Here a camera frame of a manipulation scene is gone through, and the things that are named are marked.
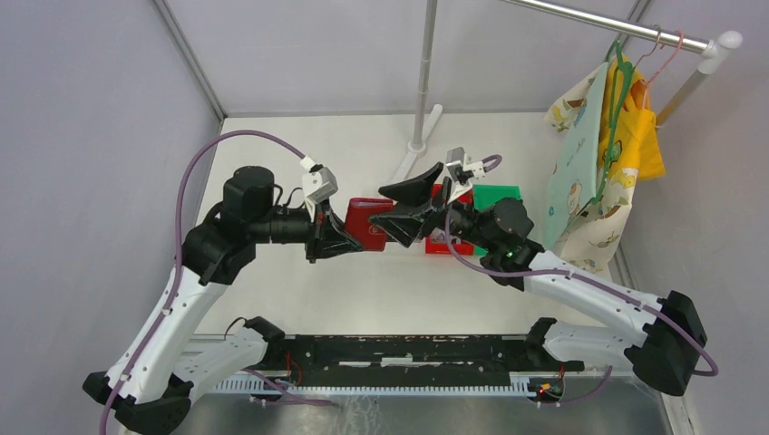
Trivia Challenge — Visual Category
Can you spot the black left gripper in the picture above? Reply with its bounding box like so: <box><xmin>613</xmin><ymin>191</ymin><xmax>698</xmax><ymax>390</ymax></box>
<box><xmin>250</xmin><ymin>195</ymin><xmax>365</xmax><ymax>263</ymax></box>

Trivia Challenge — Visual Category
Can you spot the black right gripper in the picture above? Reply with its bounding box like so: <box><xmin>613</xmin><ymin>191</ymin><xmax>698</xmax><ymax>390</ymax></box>
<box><xmin>369</xmin><ymin>161</ymin><xmax>497</xmax><ymax>251</ymax></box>

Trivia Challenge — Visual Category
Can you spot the red leather card holder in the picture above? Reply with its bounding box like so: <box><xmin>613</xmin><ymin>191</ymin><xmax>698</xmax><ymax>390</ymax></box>
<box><xmin>345</xmin><ymin>198</ymin><xmax>394</xmax><ymax>252</ymax></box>

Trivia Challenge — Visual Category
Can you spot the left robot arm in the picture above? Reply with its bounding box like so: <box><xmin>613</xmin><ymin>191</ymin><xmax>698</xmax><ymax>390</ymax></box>
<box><xmin>83</xmin><ymin>165</ymin><xmax>362</xmax><ymax>434</ymax></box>

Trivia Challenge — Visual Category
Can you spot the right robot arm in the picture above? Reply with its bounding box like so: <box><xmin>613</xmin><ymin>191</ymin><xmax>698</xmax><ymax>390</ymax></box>
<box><xmin>370</xmin><ymin>163</ymin><xmax>720</xmax><ymax>397</ymax></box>

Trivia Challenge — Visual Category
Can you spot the red plastic bin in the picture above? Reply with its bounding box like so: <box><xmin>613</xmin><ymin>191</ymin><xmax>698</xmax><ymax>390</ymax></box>
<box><xmin>424</xmin><ymin>191</ymin><xmax>475</xmax><ymax>256</ymax></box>

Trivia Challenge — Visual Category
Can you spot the green plastic bin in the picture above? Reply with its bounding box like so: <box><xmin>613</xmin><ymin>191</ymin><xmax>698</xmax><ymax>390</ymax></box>
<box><xmin>472</xmin><ymin>184</ymin><xmax>521</xmax><ymax>211</ymax></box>

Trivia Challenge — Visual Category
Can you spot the patterned cream cloth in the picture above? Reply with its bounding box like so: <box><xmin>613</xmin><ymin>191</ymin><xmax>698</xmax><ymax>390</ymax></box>
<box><xmin>543</xmin><ymin>62</ymin><xmax>629</xmax><ymax>275</ymax></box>

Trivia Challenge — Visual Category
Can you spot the small circuit board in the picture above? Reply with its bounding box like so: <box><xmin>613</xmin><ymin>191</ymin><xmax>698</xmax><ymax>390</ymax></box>
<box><xmin>528</xmin><ymin>380</ymin><xmax>565</xmax><ymax>403</ymax></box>

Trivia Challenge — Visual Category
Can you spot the yellow garment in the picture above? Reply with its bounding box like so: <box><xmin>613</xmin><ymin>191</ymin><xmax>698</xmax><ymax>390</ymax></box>
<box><xmin>597</xmin><ymin>61</ymin><xmax>666</xmax><ymax>181</ymax></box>

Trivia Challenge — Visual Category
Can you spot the green hanger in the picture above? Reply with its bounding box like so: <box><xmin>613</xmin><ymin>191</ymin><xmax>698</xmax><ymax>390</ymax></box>
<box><xmin>589</xmin><ymin>40</ymin><xmax>635</xmax><ymax>205</ymax></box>

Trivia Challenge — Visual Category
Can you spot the pink hanger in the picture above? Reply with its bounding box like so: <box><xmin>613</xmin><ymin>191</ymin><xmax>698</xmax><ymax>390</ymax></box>
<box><xmin>640</xmin><ymin>29</ymin><xmax>686</xmax><ymax>110</ymax></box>

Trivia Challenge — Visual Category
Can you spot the metal clothes rack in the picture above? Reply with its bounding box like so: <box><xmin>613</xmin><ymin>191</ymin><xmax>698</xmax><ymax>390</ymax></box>
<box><xmin>390</xmin><ymin>0</ymin><xmax>745</xmax><ymax>184</ymax></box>

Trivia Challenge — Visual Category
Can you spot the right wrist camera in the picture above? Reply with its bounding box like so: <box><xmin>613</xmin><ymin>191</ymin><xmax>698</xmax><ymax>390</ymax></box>
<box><xmin>445</xmin><ymin>147</ymin><xmax>486</xmax><ymax>203</ymax></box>

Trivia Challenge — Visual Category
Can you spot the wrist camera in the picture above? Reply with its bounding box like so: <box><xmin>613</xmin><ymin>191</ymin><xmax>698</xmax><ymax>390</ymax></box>
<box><xmin>301</xmin><ymin>164</ymin><xmax>338</xmax><ymax>221</ymax></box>
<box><xmin>445</xmin><ymin>147</ymin><xmax>486</xmax><ymax>203</ymax></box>

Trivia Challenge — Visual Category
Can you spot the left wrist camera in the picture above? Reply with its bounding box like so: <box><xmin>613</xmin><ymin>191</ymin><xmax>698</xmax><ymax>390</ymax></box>
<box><xmin>301</xmin><ymin>164</ymin><xmax>338</xmax><ymax>221</ymax></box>

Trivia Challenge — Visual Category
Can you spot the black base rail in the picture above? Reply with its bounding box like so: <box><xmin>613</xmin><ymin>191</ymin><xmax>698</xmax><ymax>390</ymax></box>
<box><xmin>256</xmin><ymin>334</ymin><xmax>585</xmax><ymax>387</ymax></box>

